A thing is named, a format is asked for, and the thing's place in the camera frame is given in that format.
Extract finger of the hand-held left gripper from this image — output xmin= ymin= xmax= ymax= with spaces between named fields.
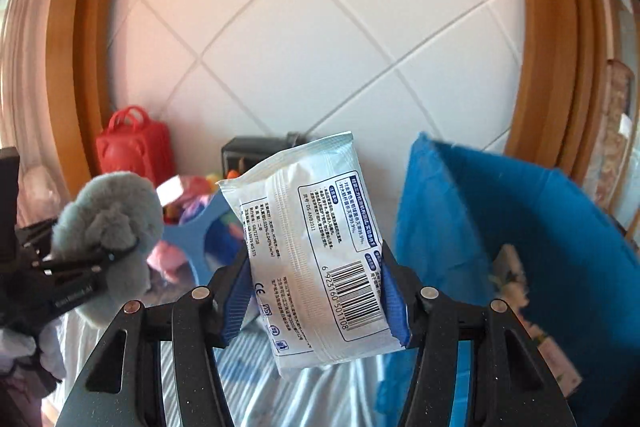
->
xmin=15 ymin=218 xmax=61 ymax=248
xmin=32 ymin=239 xmax=141 ymax=277

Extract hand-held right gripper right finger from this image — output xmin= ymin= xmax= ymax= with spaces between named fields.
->
xmin=377 ymin=239 xmax=578 ymax=427

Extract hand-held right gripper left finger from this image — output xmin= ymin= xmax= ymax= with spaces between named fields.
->
xmin=57 ymin=243 xmax=256 ymax=427

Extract grey plush toy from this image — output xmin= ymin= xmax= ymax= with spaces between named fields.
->
xmin=51 ymin=172 xmax=165 ymax=327

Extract white wet wipes packet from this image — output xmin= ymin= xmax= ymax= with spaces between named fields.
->
xmin=216 ymin=132 xmax=405 ymax=379

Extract blue plastic crate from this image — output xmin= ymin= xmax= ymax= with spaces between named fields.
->
xmin=377 ymin=132 xmax=640 ymax=427

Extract blue three-armed boomerang toy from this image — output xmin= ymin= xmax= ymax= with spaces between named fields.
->
xmin=162 ymin=194 xmax=236 ymax=288

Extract pink pig plush red body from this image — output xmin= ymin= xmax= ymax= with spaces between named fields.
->
xmin=147 ymin=239 xmax=193 ymax=283

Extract white and pink tissue packet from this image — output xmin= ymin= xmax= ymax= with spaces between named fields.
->
xmin=156 ymin=174 xmax=189 ymax=208

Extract pale printed box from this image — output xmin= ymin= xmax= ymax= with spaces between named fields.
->
xmin=492 ymin=244 xmax=583 ymax=400

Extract red bear-face case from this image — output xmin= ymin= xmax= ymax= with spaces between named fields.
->
xmin=96 ymin=106 xmax=176 ymax=188

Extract black gift box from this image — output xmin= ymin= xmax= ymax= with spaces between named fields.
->
xmin=221 ymin=136 xmax=301 ymax=180

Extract pink curtain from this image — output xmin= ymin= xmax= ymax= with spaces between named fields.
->
xmin=0 ymin=0 xmax=76 ymax=228

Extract wooden slatted glass partition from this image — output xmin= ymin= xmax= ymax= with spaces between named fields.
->
xmin=597 ymin=0 xmax=640 ymax=233

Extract wooden frame post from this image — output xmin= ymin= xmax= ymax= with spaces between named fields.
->
xmin=502 ymin=0 xmax=621 ymax=208
xmin=47 ymin=0 xmax=146 ymax=188

